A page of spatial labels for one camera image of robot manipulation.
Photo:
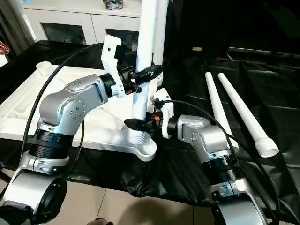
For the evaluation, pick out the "white plastic table leg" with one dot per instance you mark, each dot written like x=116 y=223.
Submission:
x=144 y=42
x=161 y=33
x=246 y=115
x=220 y=108

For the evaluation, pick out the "white plastic table top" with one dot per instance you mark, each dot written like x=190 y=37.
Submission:
x=23 y=108

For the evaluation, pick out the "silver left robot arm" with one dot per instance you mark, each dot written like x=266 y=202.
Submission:
x=65 y=108

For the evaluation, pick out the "small beige label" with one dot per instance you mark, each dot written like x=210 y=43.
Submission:
x=197 y=48

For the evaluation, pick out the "black plastic mat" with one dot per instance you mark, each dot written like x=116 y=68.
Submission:
x=178 y=178

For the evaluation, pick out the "dark object on cabinet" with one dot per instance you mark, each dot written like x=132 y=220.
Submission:
x=115 y=4

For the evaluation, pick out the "white sideboard with glass doors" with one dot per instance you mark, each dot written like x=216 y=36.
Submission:
x=70 y=23

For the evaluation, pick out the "long black bar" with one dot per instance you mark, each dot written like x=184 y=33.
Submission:
x=265 y=52

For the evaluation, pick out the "grey curtain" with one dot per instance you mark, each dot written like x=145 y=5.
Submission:
x=16 y=23

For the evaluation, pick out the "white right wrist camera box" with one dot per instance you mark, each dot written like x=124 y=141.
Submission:
x=164 y=112

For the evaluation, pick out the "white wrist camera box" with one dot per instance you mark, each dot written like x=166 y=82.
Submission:
x=111 y=56
x=164 y=112

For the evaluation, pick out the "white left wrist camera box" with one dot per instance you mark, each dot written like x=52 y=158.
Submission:
x=111 y=56

